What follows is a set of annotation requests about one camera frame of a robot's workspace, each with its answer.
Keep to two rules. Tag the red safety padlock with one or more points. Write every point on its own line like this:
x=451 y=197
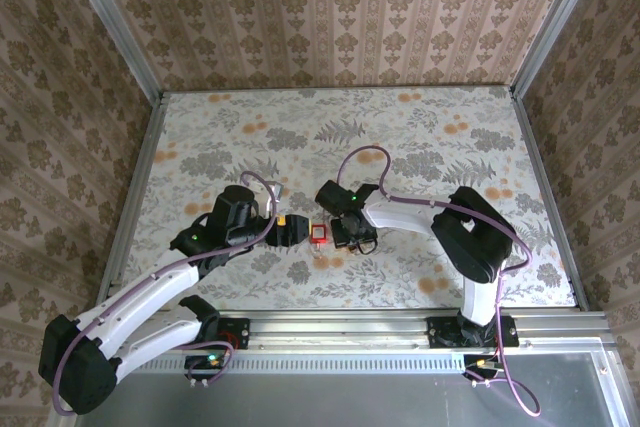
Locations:
x=318 y=233

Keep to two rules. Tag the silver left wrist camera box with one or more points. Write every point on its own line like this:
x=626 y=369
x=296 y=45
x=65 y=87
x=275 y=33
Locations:
x=272 y=192

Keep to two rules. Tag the small black controller board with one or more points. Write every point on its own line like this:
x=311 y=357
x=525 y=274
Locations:
x=480 y=363
x=202 y=363

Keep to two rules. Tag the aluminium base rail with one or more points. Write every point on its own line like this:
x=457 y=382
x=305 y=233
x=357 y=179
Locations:
x=340 y=332

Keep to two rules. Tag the aluminium frame post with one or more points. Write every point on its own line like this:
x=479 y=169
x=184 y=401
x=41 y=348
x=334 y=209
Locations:
x=555 y=22
x=114 y=22

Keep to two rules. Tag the aluminium table edge rail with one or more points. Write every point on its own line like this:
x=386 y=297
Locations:
x=144 y=157
x=550 y=207

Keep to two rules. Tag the grey metal panel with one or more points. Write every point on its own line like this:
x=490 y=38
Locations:
x=350 y=402

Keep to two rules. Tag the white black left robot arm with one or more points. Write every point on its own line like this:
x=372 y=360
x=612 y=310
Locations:
x=150 y=287

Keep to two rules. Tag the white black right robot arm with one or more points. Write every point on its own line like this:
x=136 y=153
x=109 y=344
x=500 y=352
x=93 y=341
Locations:
x=400 y=212

